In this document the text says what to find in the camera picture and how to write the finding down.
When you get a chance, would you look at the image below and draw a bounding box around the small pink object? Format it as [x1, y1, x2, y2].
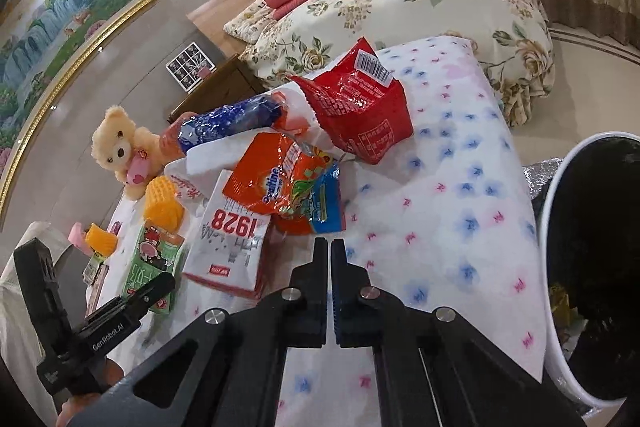
[69, 222, 93, 253]

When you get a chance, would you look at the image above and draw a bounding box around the blue green snack packet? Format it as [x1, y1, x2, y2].
[272, 162, 347, 235]

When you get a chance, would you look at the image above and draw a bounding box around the small printed box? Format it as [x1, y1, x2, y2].
[82, 252, 111, 303]

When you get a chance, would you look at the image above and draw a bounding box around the person's left hand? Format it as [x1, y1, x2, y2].
[55, 350, 124, 427]

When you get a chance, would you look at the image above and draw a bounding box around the wooden nightstand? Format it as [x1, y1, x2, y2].
[167, 54, 266, 122]

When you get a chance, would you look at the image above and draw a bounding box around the small orange foam piece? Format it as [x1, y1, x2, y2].
[84, 223, 120, 257]

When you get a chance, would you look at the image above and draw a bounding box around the orange snack bag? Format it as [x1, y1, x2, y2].
[222, 132, 341, 220]

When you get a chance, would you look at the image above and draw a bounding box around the translucent pink cup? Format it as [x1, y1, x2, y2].
[272, 91, 313, 136]

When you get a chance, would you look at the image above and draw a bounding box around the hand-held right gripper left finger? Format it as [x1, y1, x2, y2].
[65, 238, 331, 427]

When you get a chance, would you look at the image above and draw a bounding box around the flower print tablecloth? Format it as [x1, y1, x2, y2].
[85, 36, 548, 427]

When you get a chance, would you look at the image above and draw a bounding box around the red snack bag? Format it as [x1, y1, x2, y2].
[287, 37, 415, 165]

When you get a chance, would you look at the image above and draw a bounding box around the white paper bag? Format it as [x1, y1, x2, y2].
[182, 169, 273, 300]

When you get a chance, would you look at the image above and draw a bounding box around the gold framed landscape painting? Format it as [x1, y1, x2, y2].
[0, 0, 159, 220]

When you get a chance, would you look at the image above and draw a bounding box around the cream teddy bear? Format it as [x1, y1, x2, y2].
[91, 104, 168, 200]

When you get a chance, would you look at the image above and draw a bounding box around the white bin with black liner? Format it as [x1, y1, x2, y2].
[537, 132, 640, 408]

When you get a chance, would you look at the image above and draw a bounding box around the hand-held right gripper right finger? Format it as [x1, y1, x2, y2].
[330, 238, 588, 427]

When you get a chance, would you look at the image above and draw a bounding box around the floral bed quilt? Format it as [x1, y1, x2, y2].
[224, 0, 556, 128]

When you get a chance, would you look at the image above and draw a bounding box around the white chair cover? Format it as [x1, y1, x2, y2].
[0, 222, 76, 418]

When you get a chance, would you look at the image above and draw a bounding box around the blue plastic wrapper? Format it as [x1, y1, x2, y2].
[177, 93, 286, 154]

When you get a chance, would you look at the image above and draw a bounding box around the yellow foam fruit net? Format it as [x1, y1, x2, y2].
[144, 175, 185, 230]

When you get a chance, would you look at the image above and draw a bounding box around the wooden bed headboard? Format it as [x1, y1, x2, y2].
[187, 0, 266, 58]

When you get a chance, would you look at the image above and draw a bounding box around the yellow crumpled wrapper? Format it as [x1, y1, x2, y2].
[549, 284, 588, 343]

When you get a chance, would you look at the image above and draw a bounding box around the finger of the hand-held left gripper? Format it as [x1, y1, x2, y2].
[120, 273, 177, 316]

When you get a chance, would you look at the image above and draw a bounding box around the red soft object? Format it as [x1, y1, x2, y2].
[159, 117, 190, 156]

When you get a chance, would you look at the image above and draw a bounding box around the photo collage frame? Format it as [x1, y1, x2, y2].
[166, 42, 217, 94]

